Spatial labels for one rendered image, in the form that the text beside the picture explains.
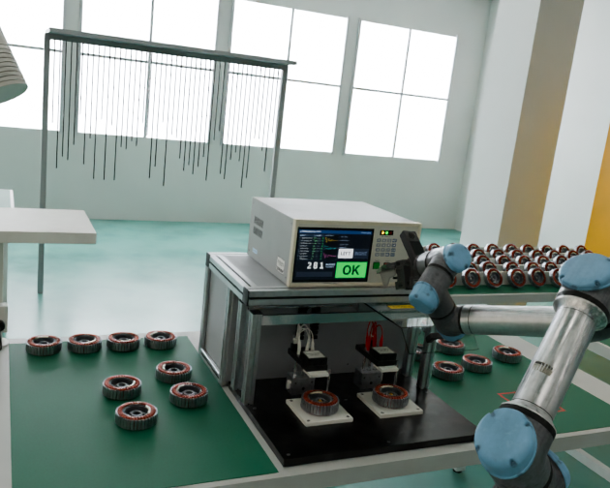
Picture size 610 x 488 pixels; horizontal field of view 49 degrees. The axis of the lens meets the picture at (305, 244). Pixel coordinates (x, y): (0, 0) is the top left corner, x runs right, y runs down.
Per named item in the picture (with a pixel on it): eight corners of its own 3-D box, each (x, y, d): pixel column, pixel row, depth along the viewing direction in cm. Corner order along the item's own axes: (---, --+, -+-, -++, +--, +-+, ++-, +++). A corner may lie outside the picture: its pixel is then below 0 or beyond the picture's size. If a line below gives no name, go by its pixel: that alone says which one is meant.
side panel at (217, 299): (229, 385, 212) (239, 289, 206) (221, 386, 211) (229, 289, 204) (206, 351, 237) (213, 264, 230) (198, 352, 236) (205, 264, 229)
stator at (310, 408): (344, 415, 194) (346, 403, 193) (309, 418, 189) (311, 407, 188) (327, 398, 204) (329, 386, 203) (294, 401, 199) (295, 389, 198)
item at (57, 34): (274, 298, 561) (299, 61, 520) (39, 303, 485) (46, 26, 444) (254, 281, 605) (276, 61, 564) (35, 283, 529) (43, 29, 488)
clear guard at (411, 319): (478, 350, 195) (481, 330, 194) (409, 354, 185) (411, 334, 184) (417, 313, 224) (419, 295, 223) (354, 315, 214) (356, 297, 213)
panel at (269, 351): (404, 368, 237) (415, 288, 231) (226, 381, 210) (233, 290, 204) (402, 367, 238) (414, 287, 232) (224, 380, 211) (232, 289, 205)
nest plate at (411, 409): (422, 413, 203) (423, 410, 203) (380, 418, 197) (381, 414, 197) (397, 392, 217) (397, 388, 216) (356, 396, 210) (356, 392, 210)
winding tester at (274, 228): (412, 286, 215) (422, 223, 211) (289, 288, 197) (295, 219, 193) (356, 255, 250) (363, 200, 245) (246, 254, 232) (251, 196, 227)
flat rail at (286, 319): (434, 319, 218) (436, 310, 217) (255, 325, 192) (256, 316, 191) (432, 317, 219) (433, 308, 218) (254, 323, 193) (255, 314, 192)
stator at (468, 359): (457, 368, 248) (459, 359, 247) (464, 359, 258) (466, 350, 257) (487, 377, 244) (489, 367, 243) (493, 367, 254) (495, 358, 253)
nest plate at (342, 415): (352, 421, 193) (353, 417, 193) (305, 427, 187) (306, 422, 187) (330, 398, 206) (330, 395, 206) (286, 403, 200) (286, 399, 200)
